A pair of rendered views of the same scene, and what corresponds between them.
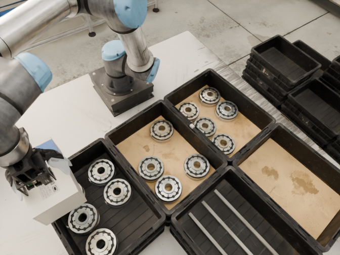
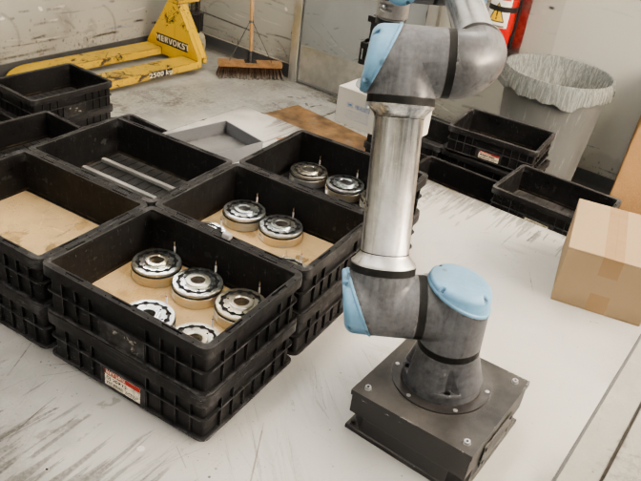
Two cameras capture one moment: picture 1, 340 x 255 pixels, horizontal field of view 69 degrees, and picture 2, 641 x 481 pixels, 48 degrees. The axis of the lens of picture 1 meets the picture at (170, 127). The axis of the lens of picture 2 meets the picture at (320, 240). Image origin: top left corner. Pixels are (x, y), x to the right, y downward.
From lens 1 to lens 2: 180 cm
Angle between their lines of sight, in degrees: 90
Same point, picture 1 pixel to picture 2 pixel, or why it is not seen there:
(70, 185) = (350, 87)
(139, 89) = (380, 371)
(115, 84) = not seen: hidden behind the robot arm
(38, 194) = not seen: hidden behind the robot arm
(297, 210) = (27, 217)
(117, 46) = (455, 280)
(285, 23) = not seen: outside the picture
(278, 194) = (55, 229)
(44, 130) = (521, 324)
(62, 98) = (553, 384)
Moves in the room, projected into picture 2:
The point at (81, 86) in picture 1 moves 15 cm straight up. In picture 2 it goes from (545, 419) to (567, 363)
